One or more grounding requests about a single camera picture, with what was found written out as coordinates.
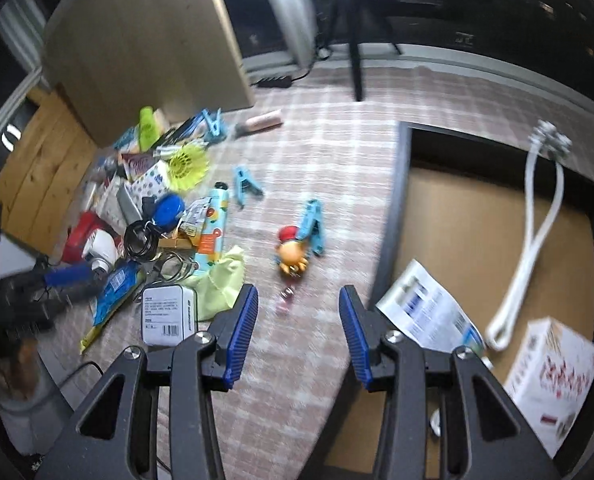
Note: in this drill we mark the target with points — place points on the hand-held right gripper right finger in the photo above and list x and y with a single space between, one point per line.
352 335

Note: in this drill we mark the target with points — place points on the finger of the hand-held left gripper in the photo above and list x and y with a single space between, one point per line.
67 276
42 310

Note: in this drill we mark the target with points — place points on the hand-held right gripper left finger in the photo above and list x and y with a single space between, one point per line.
242 335

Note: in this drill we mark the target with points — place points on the red cloth pouch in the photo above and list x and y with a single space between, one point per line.
79 237

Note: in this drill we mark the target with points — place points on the blue round case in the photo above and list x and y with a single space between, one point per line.
168 210

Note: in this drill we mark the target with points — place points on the black container box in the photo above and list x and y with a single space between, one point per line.
452 220

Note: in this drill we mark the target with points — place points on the person's left forearm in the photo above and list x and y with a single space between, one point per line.
22 365

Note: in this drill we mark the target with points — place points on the white bottle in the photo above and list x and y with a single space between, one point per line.
102 250

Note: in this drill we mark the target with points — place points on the blue and yellow packet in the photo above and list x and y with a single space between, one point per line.
117 290

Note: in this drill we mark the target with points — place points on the yellow-green cloth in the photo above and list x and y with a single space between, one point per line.
222 282

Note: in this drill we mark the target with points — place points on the white labelled box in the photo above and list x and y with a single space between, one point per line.
167 312

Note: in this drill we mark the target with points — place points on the white printed leaflet packet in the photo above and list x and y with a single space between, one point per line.
427 310

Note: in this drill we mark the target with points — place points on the metal carabiner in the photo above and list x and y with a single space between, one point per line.
169 267

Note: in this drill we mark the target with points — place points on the pine wooden board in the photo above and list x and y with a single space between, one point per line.
37 170

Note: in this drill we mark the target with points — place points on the floral print tube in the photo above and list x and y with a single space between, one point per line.
212 230

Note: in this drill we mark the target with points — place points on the blue clothes peg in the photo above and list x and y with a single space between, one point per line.
213 126
244 182
312 225

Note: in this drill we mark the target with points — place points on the polka dot tissue pack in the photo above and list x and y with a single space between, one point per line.
147 180

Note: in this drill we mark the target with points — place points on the yellow shuttlecock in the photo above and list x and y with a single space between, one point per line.
189 166

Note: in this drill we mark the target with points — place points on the green bottle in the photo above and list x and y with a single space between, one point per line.
148 127

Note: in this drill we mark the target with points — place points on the pink plaid rug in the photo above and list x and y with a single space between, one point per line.
302 160

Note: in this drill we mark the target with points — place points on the white box with red print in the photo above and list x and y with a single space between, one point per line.
552 375

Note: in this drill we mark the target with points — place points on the pink tube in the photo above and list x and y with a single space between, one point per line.
264 121

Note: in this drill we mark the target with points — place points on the black power strip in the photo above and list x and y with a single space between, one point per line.
274 81

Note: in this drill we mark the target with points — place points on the black tripod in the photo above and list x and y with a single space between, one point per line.
355 60

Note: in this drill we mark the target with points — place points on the grey curtain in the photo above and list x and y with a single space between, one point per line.
287 10

